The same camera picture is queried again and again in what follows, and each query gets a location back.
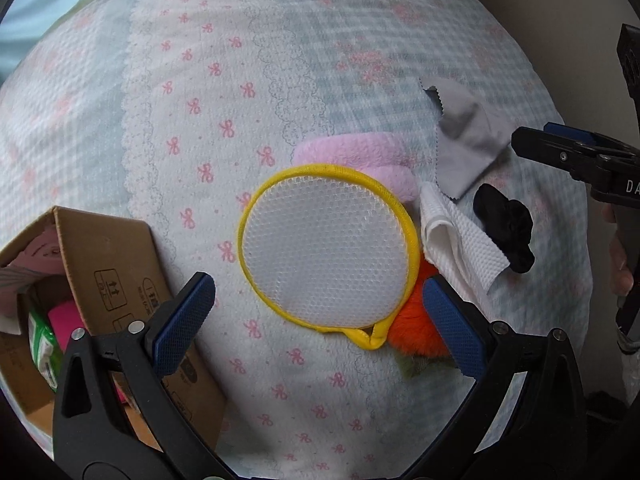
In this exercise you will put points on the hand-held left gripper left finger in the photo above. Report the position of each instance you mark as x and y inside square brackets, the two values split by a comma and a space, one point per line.
[182, 325]

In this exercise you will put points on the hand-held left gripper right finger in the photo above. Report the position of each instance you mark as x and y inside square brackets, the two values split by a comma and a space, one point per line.
[452, 327]

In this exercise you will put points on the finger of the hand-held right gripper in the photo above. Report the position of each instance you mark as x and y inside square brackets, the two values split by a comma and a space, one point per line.
[631, 57]
[555, 147]

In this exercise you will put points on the orange plush toy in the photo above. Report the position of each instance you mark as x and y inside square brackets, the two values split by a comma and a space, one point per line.
[410, 327]

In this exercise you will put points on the cardboard box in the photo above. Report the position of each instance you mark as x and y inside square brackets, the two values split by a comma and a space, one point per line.
[117, 260]

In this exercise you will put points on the round yellow-rimmed mesh pad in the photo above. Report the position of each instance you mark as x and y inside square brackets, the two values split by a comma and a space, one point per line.
[327, 245]

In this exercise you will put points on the person's right hand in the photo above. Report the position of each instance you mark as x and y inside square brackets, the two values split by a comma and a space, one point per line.
[622, 270]

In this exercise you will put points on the white waffle cloth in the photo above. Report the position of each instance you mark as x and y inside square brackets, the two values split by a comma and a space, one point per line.
[460, 240]

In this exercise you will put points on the black scrunchie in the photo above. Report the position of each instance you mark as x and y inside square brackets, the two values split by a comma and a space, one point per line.
[507, 225]

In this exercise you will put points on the grey cloth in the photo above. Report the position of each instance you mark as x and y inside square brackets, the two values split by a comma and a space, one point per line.
[462, 150]

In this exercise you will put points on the pink block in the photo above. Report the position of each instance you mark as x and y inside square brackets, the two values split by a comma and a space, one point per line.
[67, 327]

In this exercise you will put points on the green packet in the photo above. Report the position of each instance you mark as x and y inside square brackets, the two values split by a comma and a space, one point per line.
[45, 345]

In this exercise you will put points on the pink and white paper bag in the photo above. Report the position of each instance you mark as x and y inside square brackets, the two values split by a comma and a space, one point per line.
[27, 280]

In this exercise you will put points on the pink fluffy headband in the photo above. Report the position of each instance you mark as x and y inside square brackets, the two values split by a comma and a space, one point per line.
[360, 152]

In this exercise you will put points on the bow-print bed sheet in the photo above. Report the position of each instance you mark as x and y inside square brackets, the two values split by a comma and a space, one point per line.
[200, 70]

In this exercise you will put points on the light blue cloth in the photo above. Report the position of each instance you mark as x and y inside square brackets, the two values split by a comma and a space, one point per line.
[30, 15]

